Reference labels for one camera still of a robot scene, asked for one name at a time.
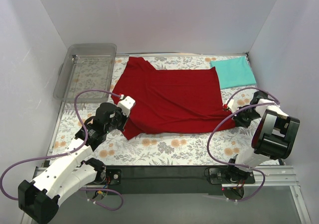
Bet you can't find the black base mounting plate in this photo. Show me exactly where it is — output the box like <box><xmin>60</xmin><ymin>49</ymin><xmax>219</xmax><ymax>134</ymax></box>
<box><xmin>91</xmin><ymin>165</ymin><xmax>255</xmax><ymax>195</ymax></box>

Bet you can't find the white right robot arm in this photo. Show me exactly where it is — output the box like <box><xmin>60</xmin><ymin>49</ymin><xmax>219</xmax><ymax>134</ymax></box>
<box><xmin>224</xmin><ymin>90</ymin><xmax>300</xmax><ymax>183</ymax></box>

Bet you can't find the clear plastic bin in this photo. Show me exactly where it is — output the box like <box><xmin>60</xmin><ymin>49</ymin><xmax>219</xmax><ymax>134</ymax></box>
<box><xmin>53</xmin><ymin>43</ymin><xmax>117</xmax><ymax>103</ymax></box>

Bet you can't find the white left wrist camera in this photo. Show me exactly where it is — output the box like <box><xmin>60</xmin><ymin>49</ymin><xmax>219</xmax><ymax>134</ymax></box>
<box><xmin>117</xmin><ymin>94</ymin><xmax>136</xmax><ymax>117</ymax></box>

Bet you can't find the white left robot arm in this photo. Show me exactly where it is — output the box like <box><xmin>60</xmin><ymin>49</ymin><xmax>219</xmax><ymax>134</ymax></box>
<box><xmin>18</xmin><ymin>97</ymin><xmax>135</xmax><ymax>224</ymax></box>

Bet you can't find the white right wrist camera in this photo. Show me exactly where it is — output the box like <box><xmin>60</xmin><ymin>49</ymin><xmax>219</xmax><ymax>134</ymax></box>
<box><xmin>223</xmin><ymin>99</ymin><xmax>240</xmax><ymax>113</ymax></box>

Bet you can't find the aluminium frame rail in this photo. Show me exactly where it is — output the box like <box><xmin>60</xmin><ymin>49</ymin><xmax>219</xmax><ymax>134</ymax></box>
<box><xmin>31</xmin><ymin>166</ymin><xmax>300</xmax><ymax>188</ymax></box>

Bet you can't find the red t shirt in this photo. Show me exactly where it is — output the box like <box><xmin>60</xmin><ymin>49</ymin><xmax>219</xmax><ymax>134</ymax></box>
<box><xmin>113</xmin><ymin>57</ymin><xmax>231</xmax><ymax>140</ymax></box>

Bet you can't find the folded teal t shirt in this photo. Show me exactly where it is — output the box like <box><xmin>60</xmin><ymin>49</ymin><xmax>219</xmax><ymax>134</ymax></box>
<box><xmin>210</xmin><ymin>56</ymin><xmax>257</xmax><ymax>90</ymax></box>

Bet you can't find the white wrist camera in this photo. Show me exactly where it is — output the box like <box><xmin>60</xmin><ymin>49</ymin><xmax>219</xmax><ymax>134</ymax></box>
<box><xmin>223</xmin><ymin>99</ymin><xmax>240</xmax><ymax>113</ymax></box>
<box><xmin>117</xmin><ymin>94</ymin><xmax>136</xmax><ymax>117</ymax></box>

